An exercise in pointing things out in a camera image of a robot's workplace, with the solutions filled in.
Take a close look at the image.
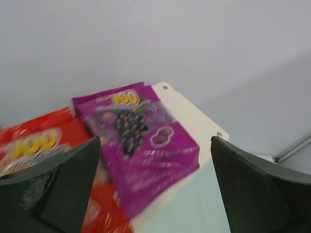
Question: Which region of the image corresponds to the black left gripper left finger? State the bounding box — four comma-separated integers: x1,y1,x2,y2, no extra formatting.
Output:
0,136,101,233

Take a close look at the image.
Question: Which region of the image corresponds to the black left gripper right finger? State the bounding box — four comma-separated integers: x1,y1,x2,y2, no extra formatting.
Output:
211,136,311,233

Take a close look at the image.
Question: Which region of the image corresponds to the red fruit candy bag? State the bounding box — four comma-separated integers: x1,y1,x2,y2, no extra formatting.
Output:
0,107,132,233

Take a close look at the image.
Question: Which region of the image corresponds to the purple grape candy bag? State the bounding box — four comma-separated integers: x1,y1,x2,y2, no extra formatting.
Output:
72,82,200,218

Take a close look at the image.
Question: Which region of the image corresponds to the aluminium frame post right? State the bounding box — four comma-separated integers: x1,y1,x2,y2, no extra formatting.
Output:
273,133,311,164

